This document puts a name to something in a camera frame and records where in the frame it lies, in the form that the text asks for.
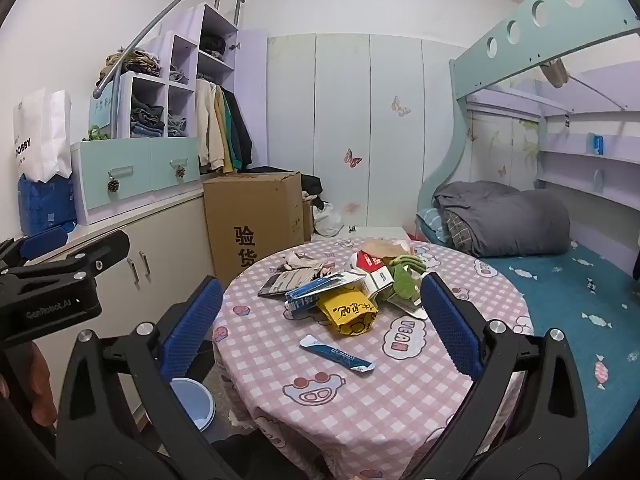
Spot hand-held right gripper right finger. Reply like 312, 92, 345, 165
415, 272, 592, 480

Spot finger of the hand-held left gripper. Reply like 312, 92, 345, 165
15, 231, 131, 282
0, 226, 76, 271

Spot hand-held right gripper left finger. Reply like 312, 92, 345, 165
52, 275, 281, 480

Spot green padded cloth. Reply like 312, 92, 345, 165
385, 254, 436, 301

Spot light blue bin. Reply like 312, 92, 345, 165
170, 377, 217, 432

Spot red white carton box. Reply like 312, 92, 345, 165
347, 250, 393, 281

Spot person's left hand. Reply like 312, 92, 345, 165
20, 344, 59, 429

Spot blue bag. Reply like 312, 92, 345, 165
17, 172, 78, 237

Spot flattened white carton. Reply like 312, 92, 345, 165
385, 292, 432, 322

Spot beige cabinet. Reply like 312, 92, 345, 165
10, 187, 218, 376

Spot plaid pillow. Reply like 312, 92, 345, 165
442, 210, 482, 254

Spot teal drawer unit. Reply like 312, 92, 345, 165
70, 136, 203, 226

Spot grey flat packet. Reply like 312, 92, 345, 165
257, 267, 321, 298

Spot blue striped cloth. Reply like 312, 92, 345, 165
417, 207, 451, 246

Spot yellow printed bag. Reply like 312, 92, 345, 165
317, 290, 381, 336

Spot white shopping bag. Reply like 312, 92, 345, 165
11, 87, 73, 184

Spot red white lidded storage box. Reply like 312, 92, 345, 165
345, 225, 421, 243

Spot blue white sachet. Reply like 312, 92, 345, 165
299, 335, 376, 375

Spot grey duvet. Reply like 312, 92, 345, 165
432, 180, 572, 258

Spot large cardboard box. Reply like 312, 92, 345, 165
202, 171, 305, 286

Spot crumpled beige tissue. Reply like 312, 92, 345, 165
277, 250, 336, 276

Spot blue white striped packet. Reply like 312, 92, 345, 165
285, 271, 368, 318

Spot pink checkered tablecloth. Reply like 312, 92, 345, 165
212, 237, 533, 480

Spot pale blue box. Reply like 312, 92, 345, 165
89, 82, 116, 133

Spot dark folded clothes stack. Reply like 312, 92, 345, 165
131, 100, 166, 138

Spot small cardboard box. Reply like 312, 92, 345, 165
301, 195, 317, 243

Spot white plastic bag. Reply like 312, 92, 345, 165
312, 202, 346, 237

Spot cream hanging jacket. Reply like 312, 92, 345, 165
195, 77, 226, 176

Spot yellow hanging garment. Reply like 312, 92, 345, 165
215, 87, 237, 175

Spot green hanging garment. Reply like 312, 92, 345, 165
222, 91, 243, 168

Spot olive folded clothes pile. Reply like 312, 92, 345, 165
102, 47, 162, 78

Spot black hanging jacket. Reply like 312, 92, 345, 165
227, 91, 254, 168

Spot purple bed shelf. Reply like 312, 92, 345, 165
537, 110, 640, 211

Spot pale wardrobe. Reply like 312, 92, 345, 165
266, 32, 463, 228

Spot dark bundled clothes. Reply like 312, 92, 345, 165
200, 35, 227, 58

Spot grey metal handrail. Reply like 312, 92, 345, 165
95, 0, 246, 139

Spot purple shelf unit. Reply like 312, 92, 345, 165
107, 4, 241, 141

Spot brown hanging object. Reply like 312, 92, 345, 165
542, 59, 569, 86

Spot teal bunk bed frame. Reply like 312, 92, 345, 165
417, 0, 640, 281

